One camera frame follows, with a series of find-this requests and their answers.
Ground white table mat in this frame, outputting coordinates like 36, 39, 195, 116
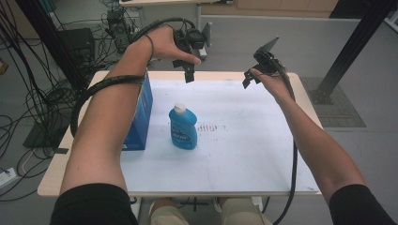
120, 79, 320, 193

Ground black spiral-wrapped cable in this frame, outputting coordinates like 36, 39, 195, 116
69, 17, 196, 139

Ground white-legged desk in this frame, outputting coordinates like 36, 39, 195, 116
118, 0, 234, 61

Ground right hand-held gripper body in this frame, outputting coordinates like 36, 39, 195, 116
253, 37, 287, 77

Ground black floor plate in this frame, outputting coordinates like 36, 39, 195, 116
23, 118, 71, 149

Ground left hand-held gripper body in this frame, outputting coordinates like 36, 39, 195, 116
173, 22, 213, 54

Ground person's right hand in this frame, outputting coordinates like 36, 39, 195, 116
249, 67, 297, 106

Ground black slanted metal post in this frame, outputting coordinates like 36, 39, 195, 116
313, 0, 398, 104

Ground person's left leg beige trousers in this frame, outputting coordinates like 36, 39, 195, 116
148, 198, 191, 225

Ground tangle of black cables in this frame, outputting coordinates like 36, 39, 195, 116
0, 6, 107, 203

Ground blue cardboard box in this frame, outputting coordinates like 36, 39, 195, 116
121, 70, 154, 152

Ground black smooth cable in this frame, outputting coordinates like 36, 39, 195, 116
266, 59, 299, 225

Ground grey floor mat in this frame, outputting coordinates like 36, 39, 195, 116
299, 76, 367, 128

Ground person's right leg beige trousers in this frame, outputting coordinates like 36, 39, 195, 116
219, 196, 273, 225

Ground person's left hand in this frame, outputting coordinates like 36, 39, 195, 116
137, 26, 202, 66

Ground black shirt left sleeve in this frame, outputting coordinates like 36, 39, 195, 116
50, 182, 140, 225

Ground white power strip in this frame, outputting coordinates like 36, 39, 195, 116
0, 167, 17, 188

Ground black shirt right sleeve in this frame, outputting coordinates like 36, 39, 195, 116
328, 183, 398, 225

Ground thin black wristband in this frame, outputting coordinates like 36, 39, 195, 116
145, 33, 155, 62

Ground blue bottle with white cap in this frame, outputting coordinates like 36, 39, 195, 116
168, 102, 199, 151

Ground grey device with cables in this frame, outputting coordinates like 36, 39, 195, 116
106, 7, 134, 54

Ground black shirt sleeve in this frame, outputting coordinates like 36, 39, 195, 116
50, 182, 140, 225
328, 183, 398, 225

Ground person's leg beige trousers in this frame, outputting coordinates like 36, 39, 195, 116
219, 196, 273, 225
148, 198, 191, 225

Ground black computer case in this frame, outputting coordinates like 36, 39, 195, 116
57, 27, 97, 64

